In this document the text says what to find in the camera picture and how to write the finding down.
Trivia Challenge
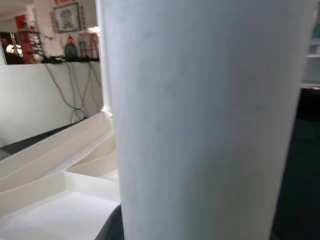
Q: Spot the black wok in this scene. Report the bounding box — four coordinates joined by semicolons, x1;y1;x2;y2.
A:
297;84;320;121

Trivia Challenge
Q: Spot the framed grey picture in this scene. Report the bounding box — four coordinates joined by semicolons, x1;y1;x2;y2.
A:
54;2;81;34

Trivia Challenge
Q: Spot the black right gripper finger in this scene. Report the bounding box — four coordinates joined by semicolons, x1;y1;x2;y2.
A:
94;201;125;240

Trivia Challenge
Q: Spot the black shelf ledge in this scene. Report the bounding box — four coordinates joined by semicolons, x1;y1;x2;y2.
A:
41;55;101;64

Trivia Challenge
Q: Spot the dark round ornament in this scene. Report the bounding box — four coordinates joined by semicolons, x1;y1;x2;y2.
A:
64;34;79;58

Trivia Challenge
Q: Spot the white plastic table leg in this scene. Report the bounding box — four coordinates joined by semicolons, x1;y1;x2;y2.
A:
96;0;115;120
96;0;317;240

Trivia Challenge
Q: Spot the white plastic table top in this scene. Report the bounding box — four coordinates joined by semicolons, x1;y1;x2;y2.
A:
0;111;123;240

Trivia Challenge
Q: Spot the clear plastic storage box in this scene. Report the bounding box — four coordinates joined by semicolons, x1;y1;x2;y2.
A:
301;19;320;85

